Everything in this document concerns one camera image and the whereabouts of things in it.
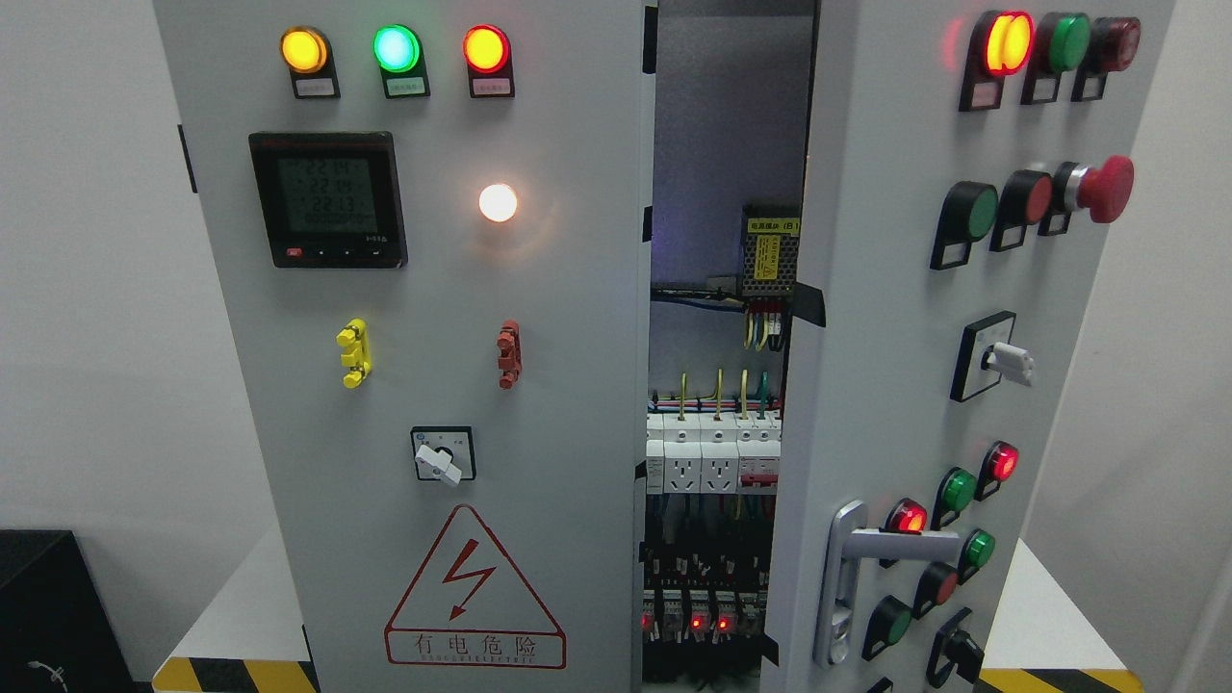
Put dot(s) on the green indicator lamp left door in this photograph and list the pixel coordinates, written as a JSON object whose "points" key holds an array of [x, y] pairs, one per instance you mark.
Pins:
{"points": [[400, 57]]}

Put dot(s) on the yellow indicator lamp left door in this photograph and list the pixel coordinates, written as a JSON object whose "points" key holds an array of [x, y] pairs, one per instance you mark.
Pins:
{"points": [[309, 56]]}

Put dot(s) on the lit red-yellow lamp right door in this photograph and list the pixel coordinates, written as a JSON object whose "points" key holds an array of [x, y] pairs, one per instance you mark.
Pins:
{"points": [[1000, 45]]}

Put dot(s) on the black box at left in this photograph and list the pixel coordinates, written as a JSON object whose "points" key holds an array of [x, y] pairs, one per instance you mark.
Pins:
{"points": [[55, 636]]}

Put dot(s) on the perforated metal power supply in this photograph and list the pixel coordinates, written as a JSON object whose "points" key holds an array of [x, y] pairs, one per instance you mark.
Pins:
{"points": [[770, 248]]}

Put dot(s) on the red electric hazard warning sticker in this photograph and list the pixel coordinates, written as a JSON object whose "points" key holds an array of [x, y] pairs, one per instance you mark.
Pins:
{"points": [[470, 605]]}

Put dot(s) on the silver door lever handle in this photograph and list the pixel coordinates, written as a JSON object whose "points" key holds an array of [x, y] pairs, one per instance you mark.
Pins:
{"points": [[850, 541]]}

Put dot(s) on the white glowing indicator lamp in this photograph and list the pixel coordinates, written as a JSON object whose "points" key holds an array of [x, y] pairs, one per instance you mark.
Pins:
{"points": [[498, 203]]}

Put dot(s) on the yellow test terminal block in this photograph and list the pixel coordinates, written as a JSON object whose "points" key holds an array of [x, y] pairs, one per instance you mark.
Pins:
{"points": [[356, 353]]}

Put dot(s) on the grey cabinet door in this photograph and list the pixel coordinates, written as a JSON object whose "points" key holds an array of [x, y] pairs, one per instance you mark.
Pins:
{"points": [[556, 455], [919, 220]]}

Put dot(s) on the black digital power meter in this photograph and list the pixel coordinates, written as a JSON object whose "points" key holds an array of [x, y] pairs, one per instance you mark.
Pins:
{"points": [[330, 199]]}

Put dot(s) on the white socket breaker row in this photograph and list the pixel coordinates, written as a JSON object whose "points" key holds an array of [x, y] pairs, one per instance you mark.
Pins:
{"points": [[703, 453]]}

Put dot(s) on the red test terminal block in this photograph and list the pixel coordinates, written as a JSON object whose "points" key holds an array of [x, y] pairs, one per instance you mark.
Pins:
{"points": [[509, 354]]}

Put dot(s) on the grey electrical cabinet body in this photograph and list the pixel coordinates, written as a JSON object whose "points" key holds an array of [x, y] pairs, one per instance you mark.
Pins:
{"points": [[730, 128]]}

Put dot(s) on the red indicator lamp left door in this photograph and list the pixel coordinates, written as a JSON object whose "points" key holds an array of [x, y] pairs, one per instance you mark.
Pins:
{"points": [[488, 57]]}

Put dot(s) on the white selector switch right door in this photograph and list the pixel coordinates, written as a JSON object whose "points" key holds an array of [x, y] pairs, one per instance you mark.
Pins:
{"points": [[986, 356]]}

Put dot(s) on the relay and terminal row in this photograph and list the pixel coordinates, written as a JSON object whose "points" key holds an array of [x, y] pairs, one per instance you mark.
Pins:
{"points": [[702, 616]]}

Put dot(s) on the red emergency stop mushroom button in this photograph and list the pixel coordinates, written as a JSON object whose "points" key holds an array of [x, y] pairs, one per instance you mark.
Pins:
{"points": [[1104, 191]]}

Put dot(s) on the white rotary selector switch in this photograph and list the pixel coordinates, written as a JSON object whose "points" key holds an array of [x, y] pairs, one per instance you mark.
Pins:
{"points": [[444, 453]]}

